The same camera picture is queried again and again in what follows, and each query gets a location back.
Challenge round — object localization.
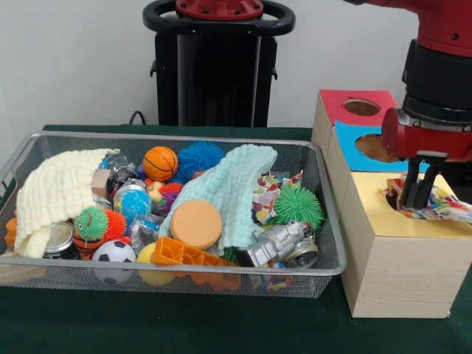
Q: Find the green spiky ball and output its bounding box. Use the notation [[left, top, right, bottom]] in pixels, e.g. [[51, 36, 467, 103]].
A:
[[273, 184, 325, 226]]

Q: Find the small soccer ball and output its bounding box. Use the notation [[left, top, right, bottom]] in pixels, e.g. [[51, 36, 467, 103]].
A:
[[91, 240, 137, 285]]

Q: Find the multicolour spotted cloth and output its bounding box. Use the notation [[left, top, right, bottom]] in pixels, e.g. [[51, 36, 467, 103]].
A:
[[383, 173, 472, 225]]

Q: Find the blue spiky ball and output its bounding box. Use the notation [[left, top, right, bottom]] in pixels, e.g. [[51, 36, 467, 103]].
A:
[[176, 139, 226, 181]]

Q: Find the orange plastic block toy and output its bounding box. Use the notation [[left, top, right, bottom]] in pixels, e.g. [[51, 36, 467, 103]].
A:
[[150, 235, 243, 292]]

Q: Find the light blue cloth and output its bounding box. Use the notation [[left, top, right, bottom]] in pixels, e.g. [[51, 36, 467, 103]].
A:
[[158, 144, 278, 249]]

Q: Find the wooden box with three holes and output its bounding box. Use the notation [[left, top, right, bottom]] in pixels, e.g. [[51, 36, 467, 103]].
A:
[[310, 89, 472, 319]]

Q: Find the blue globe ball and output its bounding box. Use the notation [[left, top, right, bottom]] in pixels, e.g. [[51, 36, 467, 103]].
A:
[[113, 185, 154, 225]]

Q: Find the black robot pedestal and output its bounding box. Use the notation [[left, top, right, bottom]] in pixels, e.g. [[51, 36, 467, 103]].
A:
[[142, 0, 296, 128]]

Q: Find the cream white cloth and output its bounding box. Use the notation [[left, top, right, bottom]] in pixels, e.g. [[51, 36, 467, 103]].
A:
[[13, 147, 121, 259]]

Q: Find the silver robot toy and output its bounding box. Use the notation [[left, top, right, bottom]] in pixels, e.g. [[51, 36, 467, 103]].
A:
[[235, 220, 320, 269]]

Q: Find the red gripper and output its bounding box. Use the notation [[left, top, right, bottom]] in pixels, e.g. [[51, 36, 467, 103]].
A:
[[381, 108, 472, 209]]

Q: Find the tan toy burger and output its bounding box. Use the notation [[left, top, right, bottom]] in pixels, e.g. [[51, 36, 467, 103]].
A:
[[170, 200, 223, 251]]

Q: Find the small orange basketball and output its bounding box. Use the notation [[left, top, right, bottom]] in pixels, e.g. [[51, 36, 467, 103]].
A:
[[142, 146, 179, 183]]

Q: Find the dark green table cloth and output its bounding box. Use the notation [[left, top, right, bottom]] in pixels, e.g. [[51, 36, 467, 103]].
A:
[[0, 124, 472, 354]]

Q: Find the clear mesh bin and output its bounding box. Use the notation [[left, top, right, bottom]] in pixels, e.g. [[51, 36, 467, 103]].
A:
[[0, 131, 348, 300]]

